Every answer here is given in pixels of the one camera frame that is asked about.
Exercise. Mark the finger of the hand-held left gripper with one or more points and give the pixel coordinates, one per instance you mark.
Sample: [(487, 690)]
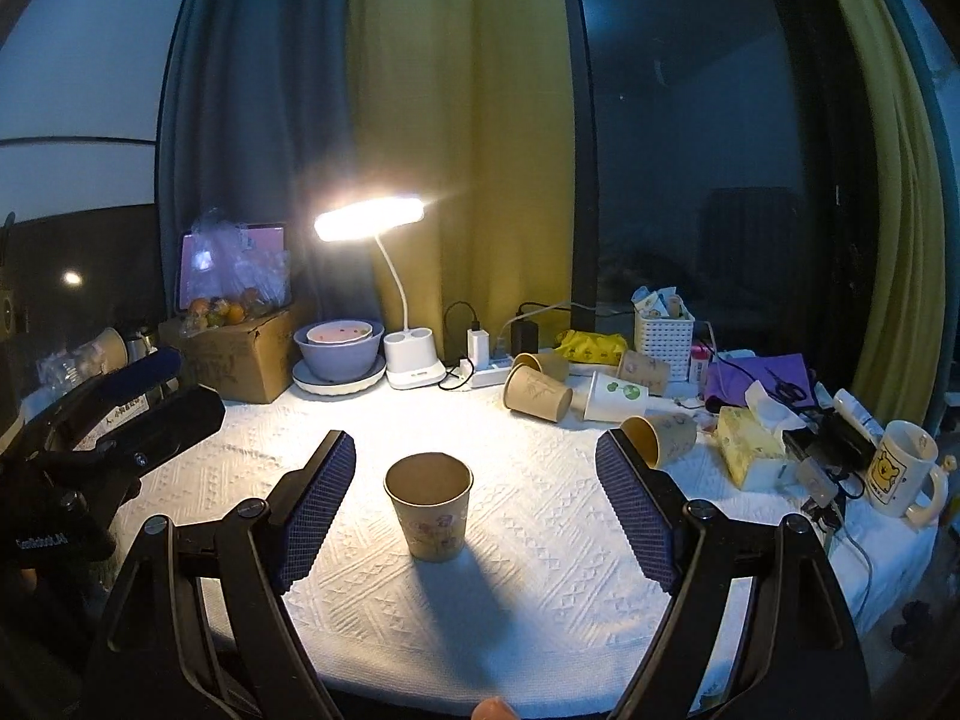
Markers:
[(142, 375), (180, 420)]

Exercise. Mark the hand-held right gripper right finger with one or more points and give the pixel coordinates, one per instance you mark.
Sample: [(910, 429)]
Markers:
[(637, 510)]

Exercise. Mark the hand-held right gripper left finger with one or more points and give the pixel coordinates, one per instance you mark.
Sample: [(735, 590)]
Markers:
[(319, 510)]

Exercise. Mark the floral print paper cup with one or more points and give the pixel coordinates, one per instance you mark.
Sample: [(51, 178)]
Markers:
[(435, 517)]

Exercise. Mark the white green print paper cup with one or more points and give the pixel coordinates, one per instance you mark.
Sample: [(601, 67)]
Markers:
[(615, 396)]

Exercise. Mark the brown leaf print paper cup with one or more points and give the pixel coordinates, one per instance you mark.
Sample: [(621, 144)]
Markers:
[(536, 394)]

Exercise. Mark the plain brown paper cup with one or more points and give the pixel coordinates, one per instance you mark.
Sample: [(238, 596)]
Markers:
[(551, 366)]

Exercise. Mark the person's right hand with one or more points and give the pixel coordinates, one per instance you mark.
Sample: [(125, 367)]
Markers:
[(496, 710)]

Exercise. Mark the steel kettle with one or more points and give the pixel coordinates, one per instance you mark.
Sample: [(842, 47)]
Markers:
[(139, 346)]

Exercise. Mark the cardboard box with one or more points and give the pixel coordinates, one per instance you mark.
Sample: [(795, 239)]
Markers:
[(240, 356)]

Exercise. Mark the yellow tissue box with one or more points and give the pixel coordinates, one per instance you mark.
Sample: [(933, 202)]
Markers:
[(742, 446)]

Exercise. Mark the purple scalloped plate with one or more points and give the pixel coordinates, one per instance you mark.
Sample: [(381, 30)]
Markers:
[(330, 384)]

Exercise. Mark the white textured tablecloth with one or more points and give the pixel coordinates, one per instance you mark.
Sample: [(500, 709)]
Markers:
[(525, 577)]

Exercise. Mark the plastic bag of fruit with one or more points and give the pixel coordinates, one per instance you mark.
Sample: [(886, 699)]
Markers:
[(240, 270)]

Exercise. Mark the purple bowl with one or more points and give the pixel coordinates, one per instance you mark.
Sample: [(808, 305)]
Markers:
[(334, 360)]

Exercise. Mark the white plastic basket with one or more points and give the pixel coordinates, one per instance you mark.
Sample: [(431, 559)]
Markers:
[(664, 349)]

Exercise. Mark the yellow snack packet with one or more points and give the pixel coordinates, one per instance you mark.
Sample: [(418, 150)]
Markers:
[(592, 346)]

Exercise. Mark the purple cloth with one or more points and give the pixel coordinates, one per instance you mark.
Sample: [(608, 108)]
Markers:
[(750, 382)]

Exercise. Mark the white desk lamp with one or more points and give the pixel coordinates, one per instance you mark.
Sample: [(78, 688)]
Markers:
[(412, 360)]

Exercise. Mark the white power strip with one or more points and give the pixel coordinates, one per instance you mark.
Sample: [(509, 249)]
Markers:
[(495, 375)]

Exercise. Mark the black scissors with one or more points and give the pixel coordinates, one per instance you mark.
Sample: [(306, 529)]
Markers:
[(795, 392)]

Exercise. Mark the black charger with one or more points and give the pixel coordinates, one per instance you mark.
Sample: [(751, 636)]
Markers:
[(525, 337)]

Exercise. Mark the black electronic device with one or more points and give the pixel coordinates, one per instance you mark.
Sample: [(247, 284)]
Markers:
[(836, 442)]

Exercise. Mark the white charger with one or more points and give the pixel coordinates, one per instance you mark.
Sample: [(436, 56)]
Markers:
[(478, 346)]

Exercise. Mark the white bear print mug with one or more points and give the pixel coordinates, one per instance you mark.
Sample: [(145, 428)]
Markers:
[(896, 472)]

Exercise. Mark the grey blue curtain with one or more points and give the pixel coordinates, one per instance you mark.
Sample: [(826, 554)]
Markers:
[(247, 127)]

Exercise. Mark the yellow curtain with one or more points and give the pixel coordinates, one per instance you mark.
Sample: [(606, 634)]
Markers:
[(457, 90), (892, 187)]

